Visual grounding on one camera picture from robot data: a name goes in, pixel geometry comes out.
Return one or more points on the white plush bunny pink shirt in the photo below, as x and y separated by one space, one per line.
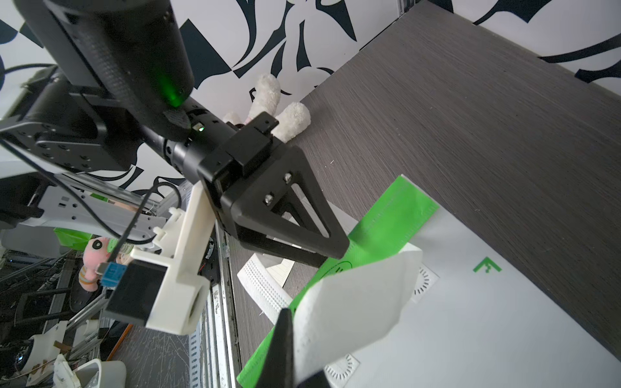
276 106

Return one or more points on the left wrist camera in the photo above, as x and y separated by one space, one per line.
164 292

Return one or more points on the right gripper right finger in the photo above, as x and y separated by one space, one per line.
318 380

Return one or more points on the white green paper bag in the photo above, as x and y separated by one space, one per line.
472 320

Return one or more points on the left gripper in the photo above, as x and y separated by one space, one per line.
262 190

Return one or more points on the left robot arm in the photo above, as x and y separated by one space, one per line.
121 78

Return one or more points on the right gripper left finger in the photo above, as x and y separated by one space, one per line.
278 369

